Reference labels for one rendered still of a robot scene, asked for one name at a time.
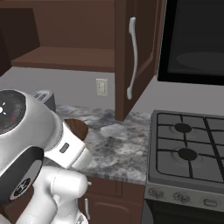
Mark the brown drawer front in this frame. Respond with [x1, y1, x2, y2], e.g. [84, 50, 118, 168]
[85, 175, 123, 199]

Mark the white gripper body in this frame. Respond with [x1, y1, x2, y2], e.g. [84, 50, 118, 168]
[70, 146, 93, 171]

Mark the white small cabinet handle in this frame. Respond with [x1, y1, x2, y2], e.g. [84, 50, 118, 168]
[84, 198, 91, 221]

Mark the grey gas stove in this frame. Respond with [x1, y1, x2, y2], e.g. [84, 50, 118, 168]
[140, 108, 224, 224]

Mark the white curved door handle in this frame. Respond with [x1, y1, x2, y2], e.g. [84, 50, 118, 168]
[126, 16, 139, 101]

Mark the brown wall cabinet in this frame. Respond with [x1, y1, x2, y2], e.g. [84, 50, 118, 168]
[0, 0, 116, 74]

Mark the cream wall socket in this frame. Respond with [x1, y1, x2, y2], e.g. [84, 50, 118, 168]
[95, 77, 109, 98]

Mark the brown base cabinet door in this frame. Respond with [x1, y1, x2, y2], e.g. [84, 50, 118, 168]
[77, 193, 145, 224]

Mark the black microwave oven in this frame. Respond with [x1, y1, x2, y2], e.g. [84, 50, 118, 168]
[157, 0, 224, 87]

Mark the brown plain cabinet door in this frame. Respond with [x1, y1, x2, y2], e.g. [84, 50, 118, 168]
[0, 7, 41, 78]

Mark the brown wooden bowl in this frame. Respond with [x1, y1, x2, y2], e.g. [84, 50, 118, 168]
[63, 117, 89, 142]

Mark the grey toaster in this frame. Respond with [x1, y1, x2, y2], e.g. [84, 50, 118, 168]
[31, 89, 57, 114]

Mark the grey stove knob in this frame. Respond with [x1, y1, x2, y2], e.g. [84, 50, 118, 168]
[148, 187, 165, 200]
[202, 197, 220, 209]
[172, 191, 191, 205]

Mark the brown cabinet door with handle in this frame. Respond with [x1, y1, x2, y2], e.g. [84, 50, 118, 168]
[114, 0, 167, 123]

